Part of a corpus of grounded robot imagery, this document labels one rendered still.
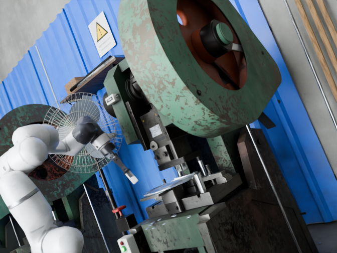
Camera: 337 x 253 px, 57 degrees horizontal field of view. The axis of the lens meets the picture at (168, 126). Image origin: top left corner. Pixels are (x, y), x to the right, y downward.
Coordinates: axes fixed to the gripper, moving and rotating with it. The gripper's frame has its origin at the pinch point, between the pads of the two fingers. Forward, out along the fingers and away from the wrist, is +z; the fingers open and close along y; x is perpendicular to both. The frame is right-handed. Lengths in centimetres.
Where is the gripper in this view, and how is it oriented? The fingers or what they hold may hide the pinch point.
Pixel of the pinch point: (131, 176)
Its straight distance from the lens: 159.7
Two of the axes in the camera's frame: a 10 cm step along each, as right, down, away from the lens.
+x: 7.5, -6.4, 1.6
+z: 6.5, 7.6, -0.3
